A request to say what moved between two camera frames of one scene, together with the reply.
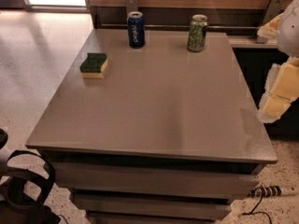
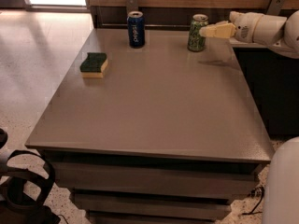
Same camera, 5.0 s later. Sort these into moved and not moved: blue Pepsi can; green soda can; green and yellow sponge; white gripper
Moved: white gripper
Not moved: blue Pepsi can; green soda can; green and yellow sponge
